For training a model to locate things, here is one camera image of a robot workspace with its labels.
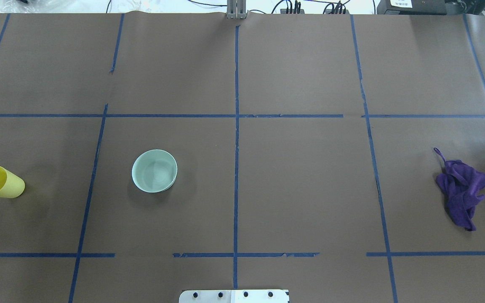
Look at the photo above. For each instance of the black equipment box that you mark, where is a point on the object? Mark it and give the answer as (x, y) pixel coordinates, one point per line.
(411, 7)

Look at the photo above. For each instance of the purple cloth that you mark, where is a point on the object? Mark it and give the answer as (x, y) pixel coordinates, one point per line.
(461, 184)

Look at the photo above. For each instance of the grey aluminium frame post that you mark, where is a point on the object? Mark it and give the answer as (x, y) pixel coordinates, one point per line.
(236, 9)

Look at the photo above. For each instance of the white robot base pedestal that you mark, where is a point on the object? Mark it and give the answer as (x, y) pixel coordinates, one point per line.
(235, 296)

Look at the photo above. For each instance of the black power strip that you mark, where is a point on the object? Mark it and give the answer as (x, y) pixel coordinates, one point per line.
(330, 9)

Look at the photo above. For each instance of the light green bowl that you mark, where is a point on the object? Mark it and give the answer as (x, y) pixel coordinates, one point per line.
(154, 171)

